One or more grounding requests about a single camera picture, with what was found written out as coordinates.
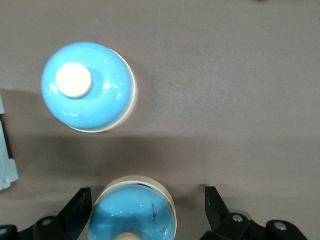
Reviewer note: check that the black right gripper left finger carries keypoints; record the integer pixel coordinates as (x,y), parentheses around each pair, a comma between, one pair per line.
(75,212)

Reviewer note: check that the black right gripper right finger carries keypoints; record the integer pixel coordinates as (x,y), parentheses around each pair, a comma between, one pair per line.
(220,220)

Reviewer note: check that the blue bell with cream button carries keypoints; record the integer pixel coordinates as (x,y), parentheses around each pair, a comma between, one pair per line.
(132,212)
(88,87)

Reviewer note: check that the white circuit breaker red switches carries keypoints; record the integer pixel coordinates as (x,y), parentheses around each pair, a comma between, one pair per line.
(5,150)

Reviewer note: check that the brown table cover sheet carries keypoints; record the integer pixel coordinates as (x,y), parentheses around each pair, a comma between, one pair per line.
(225,75)

